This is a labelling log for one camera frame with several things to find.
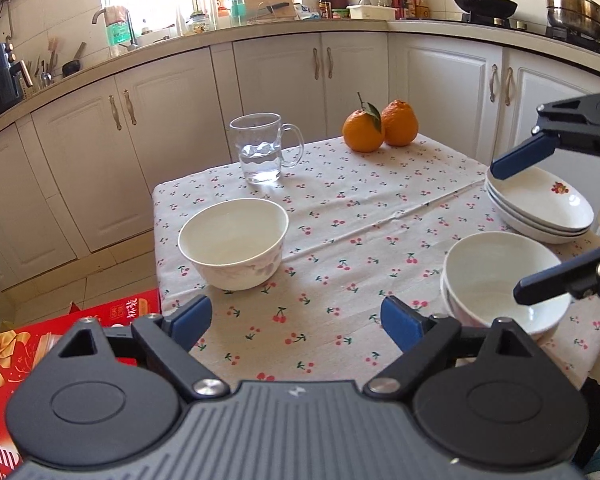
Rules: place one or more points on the white plastic tub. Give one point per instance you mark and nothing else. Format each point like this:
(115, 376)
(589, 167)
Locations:
(372, 11)

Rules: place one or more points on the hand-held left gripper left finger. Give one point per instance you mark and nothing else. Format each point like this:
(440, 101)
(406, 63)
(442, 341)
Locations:
(192, 317)

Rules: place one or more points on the dark sauce bottle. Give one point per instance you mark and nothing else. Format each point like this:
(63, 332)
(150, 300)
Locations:
(325, 5)

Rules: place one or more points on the bumpy orange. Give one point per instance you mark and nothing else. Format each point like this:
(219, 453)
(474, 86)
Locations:
(402, 125)

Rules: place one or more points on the glass mug with water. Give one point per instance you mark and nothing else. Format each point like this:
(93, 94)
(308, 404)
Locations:
(255, 160)

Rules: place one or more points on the white floral bowl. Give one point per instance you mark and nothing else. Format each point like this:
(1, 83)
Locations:
(490, 280)
(448, 300)
(230, 260)

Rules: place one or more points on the gas stove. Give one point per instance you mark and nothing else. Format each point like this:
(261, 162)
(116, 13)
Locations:
(530, 27)

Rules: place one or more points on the kitchen faucet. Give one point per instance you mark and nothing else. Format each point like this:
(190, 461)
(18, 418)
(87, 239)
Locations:
(130, 30)

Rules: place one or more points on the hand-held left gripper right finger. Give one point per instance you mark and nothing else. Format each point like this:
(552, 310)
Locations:
(400, 325)

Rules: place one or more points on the small black pan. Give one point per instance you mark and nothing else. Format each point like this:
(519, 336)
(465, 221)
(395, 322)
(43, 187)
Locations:
(72, 66)

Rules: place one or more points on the red gift box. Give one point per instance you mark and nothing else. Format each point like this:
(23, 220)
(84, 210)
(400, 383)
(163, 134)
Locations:
(10, 360)

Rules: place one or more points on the white kitchen cabinets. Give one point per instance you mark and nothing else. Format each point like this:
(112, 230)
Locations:
(180, 135)

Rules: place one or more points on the white fruit print plate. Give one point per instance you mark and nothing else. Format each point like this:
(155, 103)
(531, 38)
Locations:
(512, 227)
(510, 216)

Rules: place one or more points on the stack of white floral plates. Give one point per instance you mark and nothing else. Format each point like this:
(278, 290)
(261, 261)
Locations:
(540, 205)

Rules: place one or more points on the utensil holder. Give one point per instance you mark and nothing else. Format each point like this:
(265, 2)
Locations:
(42, 77)

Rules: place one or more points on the yellow oil bottle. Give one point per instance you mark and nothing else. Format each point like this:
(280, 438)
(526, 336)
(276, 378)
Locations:
(421, 2)

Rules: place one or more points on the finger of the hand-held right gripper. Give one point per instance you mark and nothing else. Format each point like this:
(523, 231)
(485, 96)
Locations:
(522, 160)
(545, 282)

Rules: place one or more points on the cherry print tablecloth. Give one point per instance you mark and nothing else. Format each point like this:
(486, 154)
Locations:
(340, 240)

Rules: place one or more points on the teal water bottle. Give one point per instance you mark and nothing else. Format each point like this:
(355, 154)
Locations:
(236, 7)

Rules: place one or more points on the orange with leaf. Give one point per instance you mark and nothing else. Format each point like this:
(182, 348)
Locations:
(362, 132)

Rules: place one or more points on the stainless steel stock pot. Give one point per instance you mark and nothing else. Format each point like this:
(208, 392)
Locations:
(575, 12)

